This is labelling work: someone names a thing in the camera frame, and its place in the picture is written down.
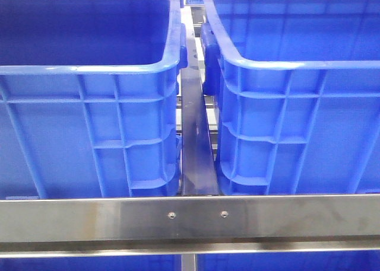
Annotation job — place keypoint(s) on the blue bin front left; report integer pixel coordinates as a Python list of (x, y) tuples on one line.
[(88, 98)]

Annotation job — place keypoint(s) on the blue bin front right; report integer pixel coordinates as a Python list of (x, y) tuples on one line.
[(298, 95)]

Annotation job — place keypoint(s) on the steel divider bar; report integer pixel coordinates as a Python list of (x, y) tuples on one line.
[(198, 172)]

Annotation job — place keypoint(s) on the lower shelf blue bin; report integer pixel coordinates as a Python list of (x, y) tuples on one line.
[(154, 262)]

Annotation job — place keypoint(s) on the left rail screw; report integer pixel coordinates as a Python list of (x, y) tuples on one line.
[(171, 215)]

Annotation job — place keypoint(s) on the rail screw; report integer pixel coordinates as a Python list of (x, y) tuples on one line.
[(171, 215), (224, 214)]

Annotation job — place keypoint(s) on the right rail screw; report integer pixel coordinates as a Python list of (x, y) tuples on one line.
[(224, 214)]

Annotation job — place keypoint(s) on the steel front rail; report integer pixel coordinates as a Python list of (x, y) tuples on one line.
[(136, 226)]

